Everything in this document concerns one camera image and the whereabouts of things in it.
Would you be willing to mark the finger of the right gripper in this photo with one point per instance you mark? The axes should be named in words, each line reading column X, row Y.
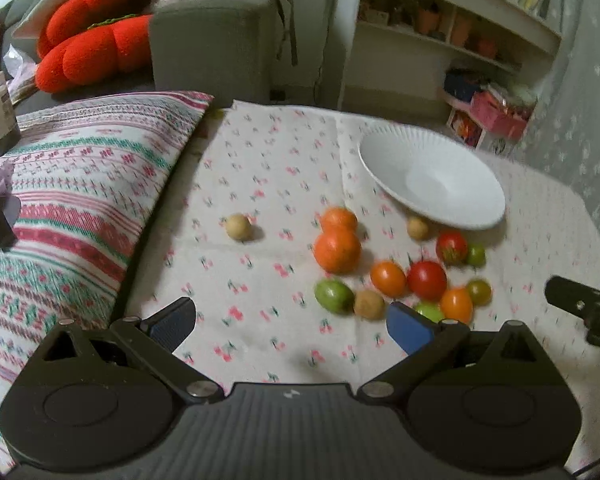
column 575, row 298

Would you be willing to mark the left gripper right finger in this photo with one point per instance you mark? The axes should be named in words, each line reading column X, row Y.
column 429, row 348

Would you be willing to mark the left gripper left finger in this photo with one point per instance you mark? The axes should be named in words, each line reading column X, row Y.
column 150, row 344

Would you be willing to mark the light green fruit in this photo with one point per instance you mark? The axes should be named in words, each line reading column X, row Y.
column 429, row 310

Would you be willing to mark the orange cherry tomato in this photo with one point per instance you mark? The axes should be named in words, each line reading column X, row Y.
column 389, row 279
column 456, row 304

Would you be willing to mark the large red tomato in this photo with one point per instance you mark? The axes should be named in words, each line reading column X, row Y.
column 427, row 280

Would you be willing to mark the brown longan front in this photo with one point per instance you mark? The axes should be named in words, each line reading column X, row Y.
column 369, row 305

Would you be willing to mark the brown longan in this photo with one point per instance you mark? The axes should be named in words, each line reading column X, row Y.
column 369, row 305
column 417, row 228

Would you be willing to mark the olive green tomato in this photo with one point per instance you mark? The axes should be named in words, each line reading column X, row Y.
column 479, row 291

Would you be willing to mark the green oval fruit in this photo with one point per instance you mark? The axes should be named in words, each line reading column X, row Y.
column 334, row 296

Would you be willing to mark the red tomato with stem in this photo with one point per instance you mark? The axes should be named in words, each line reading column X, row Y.
column 452, row 247

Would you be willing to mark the large orange mandarin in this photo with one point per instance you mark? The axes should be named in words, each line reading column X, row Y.
column 337, row 252

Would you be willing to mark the pale beige longan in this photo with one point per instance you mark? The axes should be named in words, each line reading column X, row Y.
column 238, row 227

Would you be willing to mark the small orange mandarin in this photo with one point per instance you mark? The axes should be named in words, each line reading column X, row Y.
column 338, row 218

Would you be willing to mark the small green tomato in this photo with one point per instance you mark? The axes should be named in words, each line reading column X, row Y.
column 476, row 256

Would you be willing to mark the cherry print tablecloth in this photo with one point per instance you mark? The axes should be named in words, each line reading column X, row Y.
column 290, row 251

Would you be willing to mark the floral lace curtain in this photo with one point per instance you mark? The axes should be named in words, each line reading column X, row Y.
column 563, row 137

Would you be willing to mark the white fluted plate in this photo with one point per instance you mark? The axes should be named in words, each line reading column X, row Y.
column 433, row 175

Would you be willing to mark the striped patterned cushion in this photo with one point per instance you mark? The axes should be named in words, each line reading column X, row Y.
column 88, row 174

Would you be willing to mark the pink plastic basket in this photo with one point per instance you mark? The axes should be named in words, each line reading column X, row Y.
column 493, row 119

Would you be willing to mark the white storage box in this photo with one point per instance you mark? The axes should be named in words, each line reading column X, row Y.
column 470, row 133

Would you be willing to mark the dark blue storage bin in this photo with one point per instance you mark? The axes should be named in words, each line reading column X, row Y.
column 462, row 84

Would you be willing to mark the grey sofa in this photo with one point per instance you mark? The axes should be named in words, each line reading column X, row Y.
column 222, row 47

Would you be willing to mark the red plush flower pillow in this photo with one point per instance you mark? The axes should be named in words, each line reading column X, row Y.
column 87, row 41

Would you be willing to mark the white bookshelf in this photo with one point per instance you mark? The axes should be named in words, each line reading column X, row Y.
column 394, row 54

